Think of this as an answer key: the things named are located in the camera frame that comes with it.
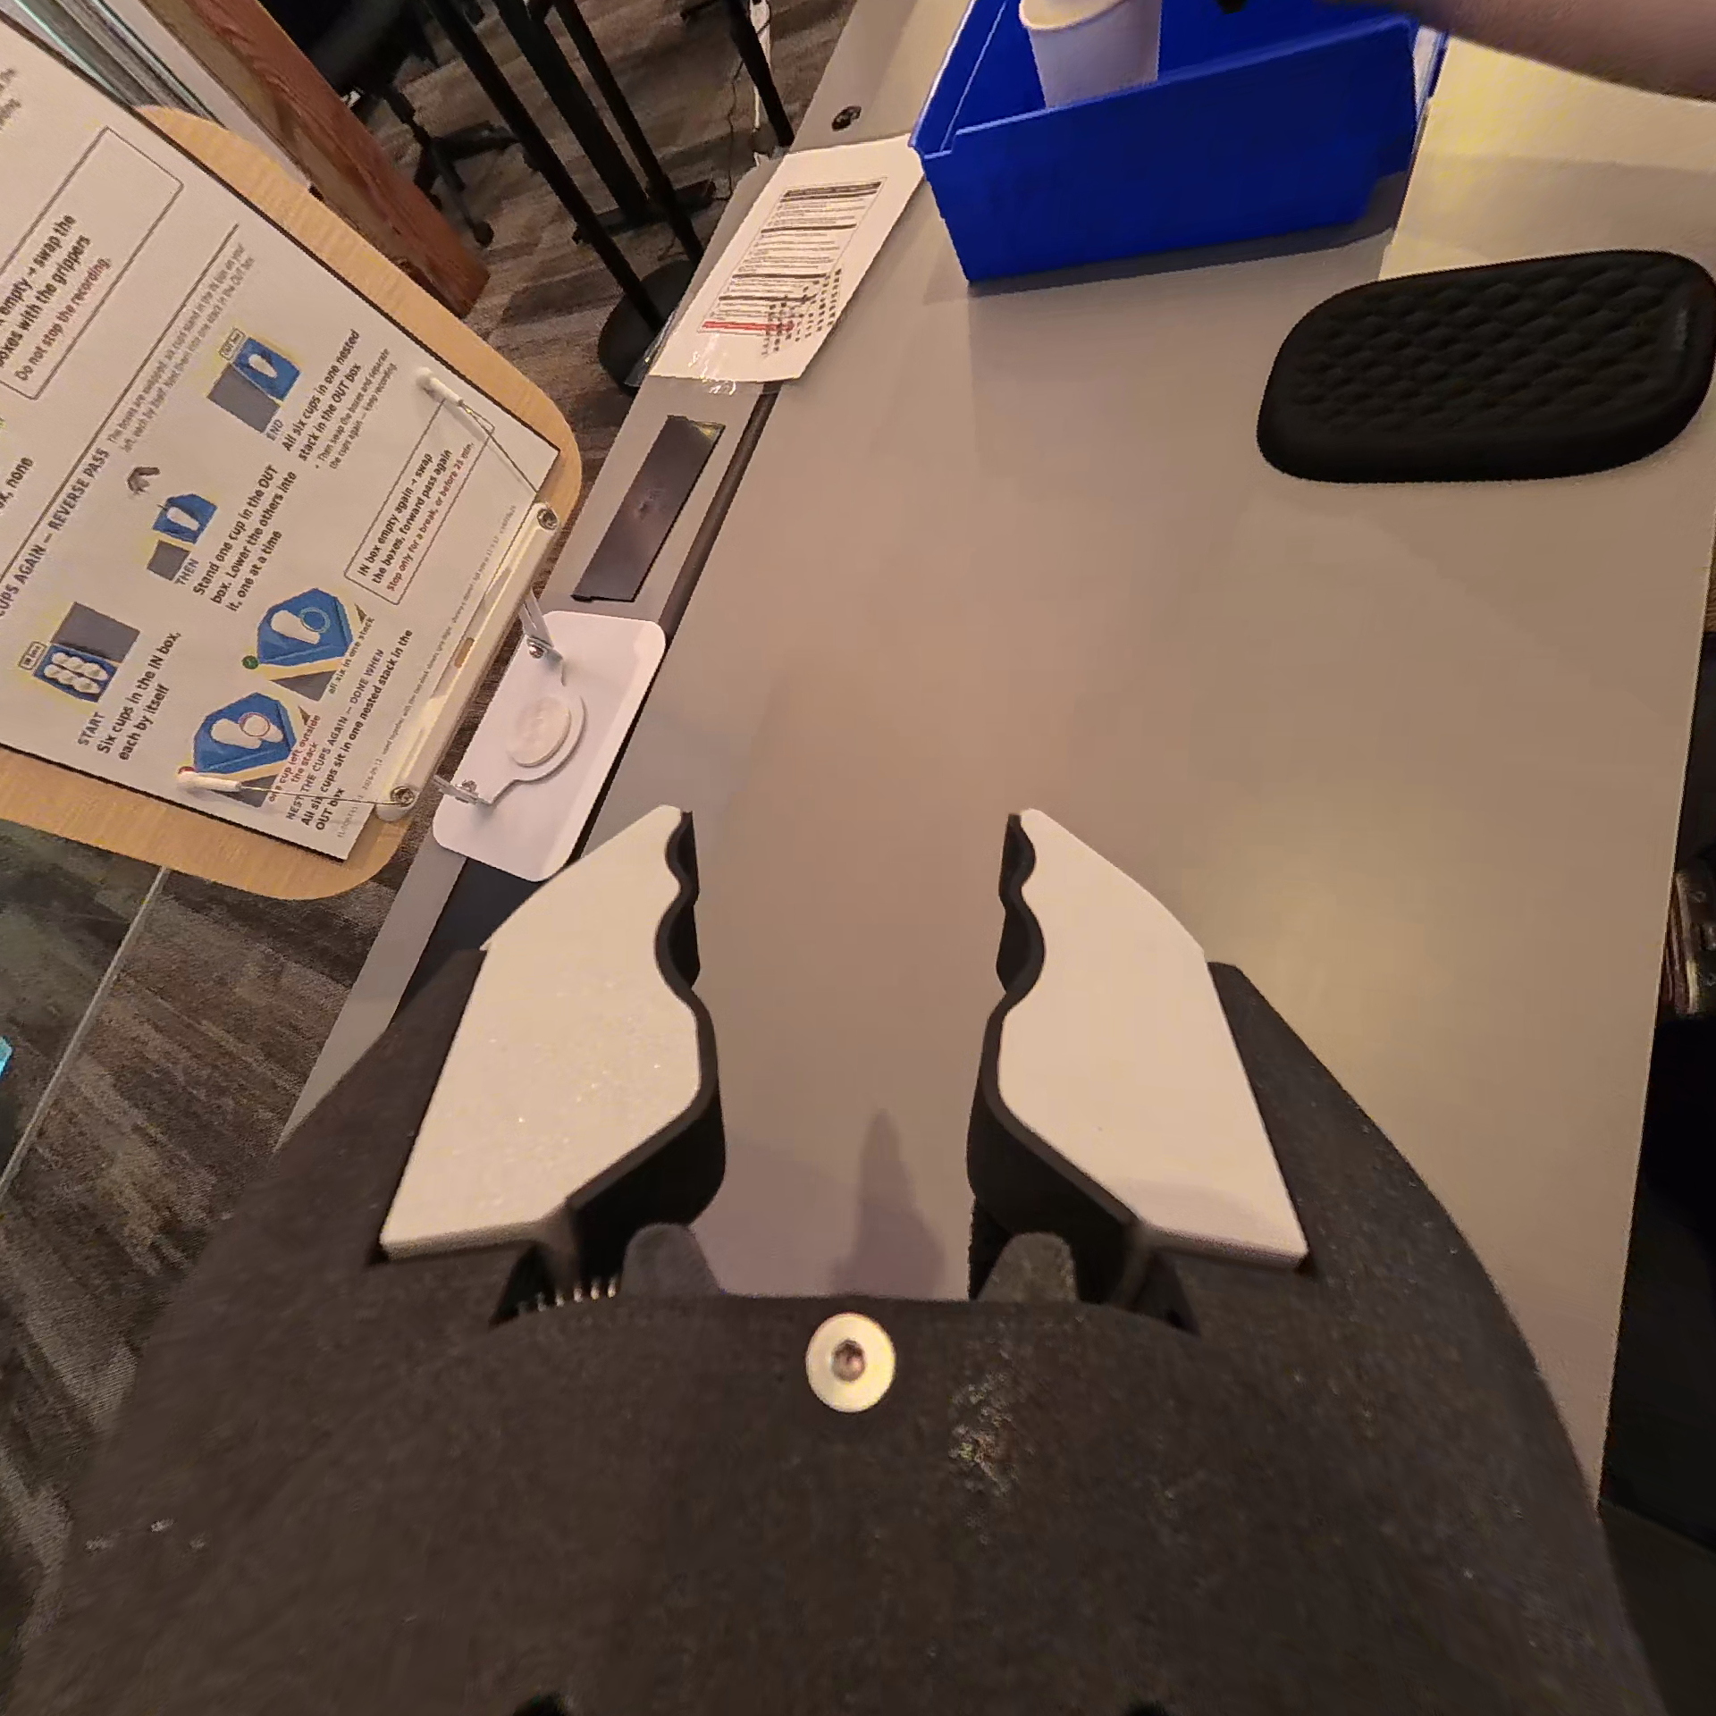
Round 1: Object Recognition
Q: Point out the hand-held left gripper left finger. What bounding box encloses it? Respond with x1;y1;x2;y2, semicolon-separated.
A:
377;805;730;1300

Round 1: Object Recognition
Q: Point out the instruction board on wood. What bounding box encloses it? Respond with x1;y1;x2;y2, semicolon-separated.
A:
0;108;585;903

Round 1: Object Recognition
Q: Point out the instruction sheet on stand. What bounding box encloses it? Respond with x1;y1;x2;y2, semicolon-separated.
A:
379;503;572;823

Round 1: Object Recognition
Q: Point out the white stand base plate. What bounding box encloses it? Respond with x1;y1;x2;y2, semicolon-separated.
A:
431;610;671;884

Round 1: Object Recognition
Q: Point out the black round stand base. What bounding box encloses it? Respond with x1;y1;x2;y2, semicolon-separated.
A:
596;254;714;392

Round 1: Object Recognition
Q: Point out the black flat plate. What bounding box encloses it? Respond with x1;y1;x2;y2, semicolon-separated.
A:
572;415;728;603

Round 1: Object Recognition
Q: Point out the printed document sheet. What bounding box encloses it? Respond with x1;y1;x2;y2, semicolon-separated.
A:
0;20;563;864

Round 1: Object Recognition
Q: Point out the blue plastic bin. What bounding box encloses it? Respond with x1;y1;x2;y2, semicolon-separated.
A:
912;0;1450;285

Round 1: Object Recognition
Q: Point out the black quilted mouse pad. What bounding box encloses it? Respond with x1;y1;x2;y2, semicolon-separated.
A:
1255;247;1716;485

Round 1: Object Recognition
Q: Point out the white paper cup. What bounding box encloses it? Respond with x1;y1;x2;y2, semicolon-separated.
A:
1019;0;1162;110

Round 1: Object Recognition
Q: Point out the brown wooden cabinet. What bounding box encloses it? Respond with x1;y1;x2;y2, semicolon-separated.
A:
140;0;492;317

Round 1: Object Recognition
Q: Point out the black office chair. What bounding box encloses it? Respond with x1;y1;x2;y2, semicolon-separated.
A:
335;54;519;251

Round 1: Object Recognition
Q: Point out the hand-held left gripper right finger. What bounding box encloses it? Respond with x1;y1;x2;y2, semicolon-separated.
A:
967;808;1312;1309

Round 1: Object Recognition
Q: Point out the laminated instruction sheet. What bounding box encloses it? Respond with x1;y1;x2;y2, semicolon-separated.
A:
647;140;928;392

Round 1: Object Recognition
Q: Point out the black metal stand frame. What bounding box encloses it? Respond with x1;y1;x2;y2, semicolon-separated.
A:
426;0;799;270

